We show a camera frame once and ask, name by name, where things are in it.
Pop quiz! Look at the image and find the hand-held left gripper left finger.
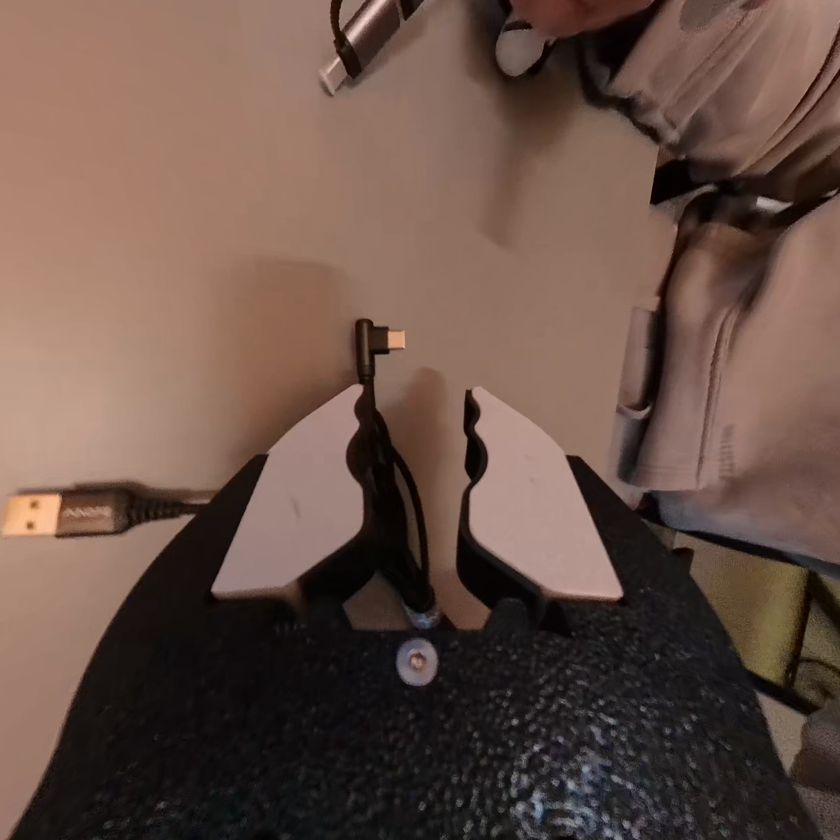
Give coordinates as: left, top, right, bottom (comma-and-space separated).
212, 384, 381, 602

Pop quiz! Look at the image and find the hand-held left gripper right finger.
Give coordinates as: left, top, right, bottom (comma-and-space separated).
456, 386, 625, 606

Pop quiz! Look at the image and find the grey multi-plug USB cable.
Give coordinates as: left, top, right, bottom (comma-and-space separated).
318, 0, 434, 99

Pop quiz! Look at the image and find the black braided USB cable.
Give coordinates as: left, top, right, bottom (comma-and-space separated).
3, 319, 436, 631

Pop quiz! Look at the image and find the person's right forearm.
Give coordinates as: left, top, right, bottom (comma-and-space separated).
578, 0, 840, 188

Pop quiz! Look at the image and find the person's right hand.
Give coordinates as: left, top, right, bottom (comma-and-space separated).
514, 0, 657, 32

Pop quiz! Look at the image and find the tan box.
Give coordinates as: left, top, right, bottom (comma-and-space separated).
676, 535, 840, 703

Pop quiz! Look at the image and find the person's grey hoodie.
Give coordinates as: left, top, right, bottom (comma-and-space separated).
611, 191, 840, 573

